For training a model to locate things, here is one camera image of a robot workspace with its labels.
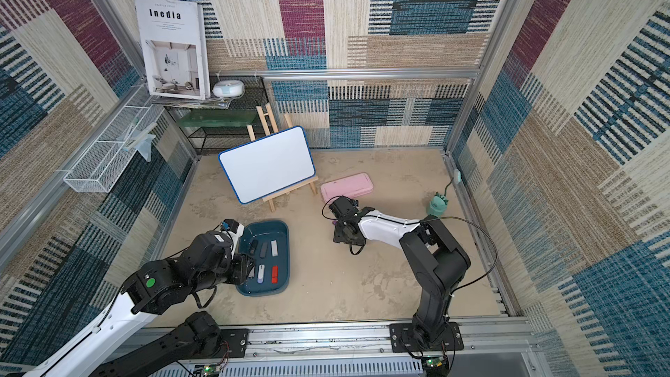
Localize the lilac white usb drive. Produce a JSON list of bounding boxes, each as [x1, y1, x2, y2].
[[256, 265, 265, 284]]

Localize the white usb flash drive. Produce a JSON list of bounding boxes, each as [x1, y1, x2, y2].
[[270, 240, 278, 258]]

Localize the red usb flash drive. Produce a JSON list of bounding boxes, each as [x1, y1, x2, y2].
[[271, 265, 278, 284]]

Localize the black usb flash drive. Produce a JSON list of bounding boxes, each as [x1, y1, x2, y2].
[[249, 239, 258, 256]]

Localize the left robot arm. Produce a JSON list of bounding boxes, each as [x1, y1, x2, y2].
[[27, 224, 254, 376]]

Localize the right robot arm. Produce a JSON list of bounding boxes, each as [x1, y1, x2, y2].
[[325, 195, 471, 354]]

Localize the teal plastic storage box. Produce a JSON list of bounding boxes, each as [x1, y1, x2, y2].
[[237, 220, 291, 297]]

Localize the pink pencil case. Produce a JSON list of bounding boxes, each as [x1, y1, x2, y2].
[[320, 173, 374, 202]]

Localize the wooden easel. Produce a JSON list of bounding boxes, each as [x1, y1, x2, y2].
[[256, 103, 319, 213]]

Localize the white round device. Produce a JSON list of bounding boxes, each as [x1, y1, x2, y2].
[[212, 80, 245, 99]]

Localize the Inedia magazine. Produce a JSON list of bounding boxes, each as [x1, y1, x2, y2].
[[134, 0, 211, 101]]

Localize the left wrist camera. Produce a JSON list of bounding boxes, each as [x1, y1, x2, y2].
[[220, 219, 244, 248]]

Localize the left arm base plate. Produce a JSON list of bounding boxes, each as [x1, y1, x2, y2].
[[214, 328, 250, 360]]

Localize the white board blue frame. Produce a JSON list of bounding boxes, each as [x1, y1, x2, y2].
[[218, 126, 316, 204]]

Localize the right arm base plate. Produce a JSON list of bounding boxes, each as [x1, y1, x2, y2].
[[388, 321, 464, 354]]

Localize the white wire basket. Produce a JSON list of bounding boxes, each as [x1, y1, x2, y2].
[[64, 106, 163, 193]]

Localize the aluminium front rail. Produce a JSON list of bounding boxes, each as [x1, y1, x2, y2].
[[88, 318, 545, 377]]

